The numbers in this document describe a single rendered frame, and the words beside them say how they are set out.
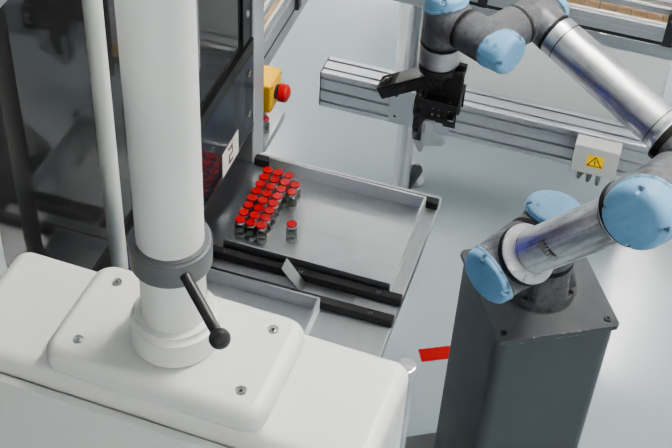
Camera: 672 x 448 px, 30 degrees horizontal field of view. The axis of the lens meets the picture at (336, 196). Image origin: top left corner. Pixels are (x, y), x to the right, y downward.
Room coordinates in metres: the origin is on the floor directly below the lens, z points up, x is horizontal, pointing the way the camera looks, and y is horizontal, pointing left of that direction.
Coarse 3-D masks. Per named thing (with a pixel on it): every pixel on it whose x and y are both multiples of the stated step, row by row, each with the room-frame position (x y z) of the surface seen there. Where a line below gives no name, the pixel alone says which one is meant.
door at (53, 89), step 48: (48, 0) 1.31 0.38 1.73; (0, 48) 1.19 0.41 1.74; (48, 48) 1.30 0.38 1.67; (0, 96) 1.18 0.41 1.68; (48, 96) 1.28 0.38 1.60; (0, 144) 1.16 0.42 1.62; (48, 144) 1.26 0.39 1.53; (96, 144) 1.39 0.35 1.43; (0, 192) 1.15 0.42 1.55; (48, 192) 1.25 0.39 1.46; (96, 192) 1.37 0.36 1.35; (48, 240) 1.23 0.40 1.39; (96, 240) 1.36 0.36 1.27
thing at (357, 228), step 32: (320, 192) 1.92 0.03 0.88; (352, 192) 1.92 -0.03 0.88; (384, 192) 1.91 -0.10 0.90; (320, 224) 1.82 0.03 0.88; (352, 224) 1.83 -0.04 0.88; (384, 224) 1.83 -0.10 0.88; (416, 224) 1.82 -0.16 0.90; (288, 256) 1.69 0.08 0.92; (320, 256) 1.73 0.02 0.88; (352, 256) 1.73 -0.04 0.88; (384, 256) 1.74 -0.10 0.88; (384, 288) 1.64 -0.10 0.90
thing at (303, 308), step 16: (208, 272) 1.64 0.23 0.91; (224, 272) 1.64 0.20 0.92; (208, 288) 1.63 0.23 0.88; (224, 288) 1.63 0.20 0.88; (240, 288) 1.63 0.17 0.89; (256, 288) 1.62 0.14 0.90; (272, 288) 1.61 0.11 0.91; (256, 304) 1.59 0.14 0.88; (272, 304) 1.60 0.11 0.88; (288, 304) 1.60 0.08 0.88; (304, 304) 1.59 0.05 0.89; (304, 320) 1.56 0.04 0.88
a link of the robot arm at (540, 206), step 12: (540, 192) 1.81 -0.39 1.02; (552, 192) 1.81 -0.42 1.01; (528, 204) 1.77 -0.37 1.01; (540, 204) 1.77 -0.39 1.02; (552, 204) 1.77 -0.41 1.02; (564, 204) 1.78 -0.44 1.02; (576, 204) 1.78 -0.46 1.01; (528, 216) 1.75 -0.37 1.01; (540, 216) 1.73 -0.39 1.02; (552, 216) 1.73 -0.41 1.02
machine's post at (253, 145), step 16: (256, 0) 2.00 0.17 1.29; (256, 16) 2.00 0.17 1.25; (256, 32) 2.00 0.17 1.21; (256, 48) 2.00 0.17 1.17; (256, 64) 2.00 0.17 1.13; (256, 80) 2.00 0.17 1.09; (256, 96) 2.00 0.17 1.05; (256, 112) 2.00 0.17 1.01; (256, 128) 2.00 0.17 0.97; (256, 144) 2.00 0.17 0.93; (240, 160) 2.00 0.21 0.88
